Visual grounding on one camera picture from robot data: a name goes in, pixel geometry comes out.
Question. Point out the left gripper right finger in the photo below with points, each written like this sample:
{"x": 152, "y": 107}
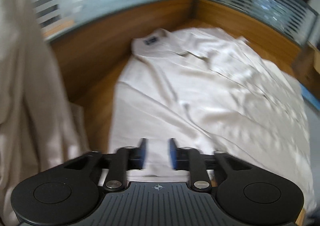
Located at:
{"x": 191, "y": 160}

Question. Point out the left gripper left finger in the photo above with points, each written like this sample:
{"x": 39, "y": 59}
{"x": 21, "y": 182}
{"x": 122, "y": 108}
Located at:
{"x": 123, "y": 160}

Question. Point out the beige satin shirt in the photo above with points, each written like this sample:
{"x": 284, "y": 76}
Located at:
{"x": 211, "y": 92}

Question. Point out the beige garment pile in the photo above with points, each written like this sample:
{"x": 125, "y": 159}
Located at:
{"x": 40, "y": 128}

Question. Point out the blue cardboard box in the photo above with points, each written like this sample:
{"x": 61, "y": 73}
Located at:
{"x": 307, "y": 95}

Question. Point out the brown cardboard box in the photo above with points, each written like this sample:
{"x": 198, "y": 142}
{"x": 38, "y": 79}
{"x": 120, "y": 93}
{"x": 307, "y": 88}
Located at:
{"x": 304, "y": 71}

